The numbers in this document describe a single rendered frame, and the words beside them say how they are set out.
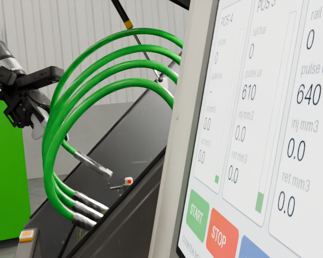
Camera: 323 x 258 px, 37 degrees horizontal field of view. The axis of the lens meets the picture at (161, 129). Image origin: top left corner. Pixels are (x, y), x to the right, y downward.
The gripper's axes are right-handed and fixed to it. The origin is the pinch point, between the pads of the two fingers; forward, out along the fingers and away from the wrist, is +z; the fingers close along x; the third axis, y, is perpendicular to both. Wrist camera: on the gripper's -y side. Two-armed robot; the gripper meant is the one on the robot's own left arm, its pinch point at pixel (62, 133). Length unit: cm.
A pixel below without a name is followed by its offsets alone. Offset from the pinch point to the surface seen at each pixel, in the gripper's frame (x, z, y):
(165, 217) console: 35, 40, -21
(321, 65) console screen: 63, 47, -44
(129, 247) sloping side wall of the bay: 30, 38, -12
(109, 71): 20.9, 11.5, -23.5
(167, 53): 8.6, 10.7, -30.8
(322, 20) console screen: 63, 45, -46
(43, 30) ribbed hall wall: -461, -416, 144
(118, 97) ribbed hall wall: -551, -299, 150
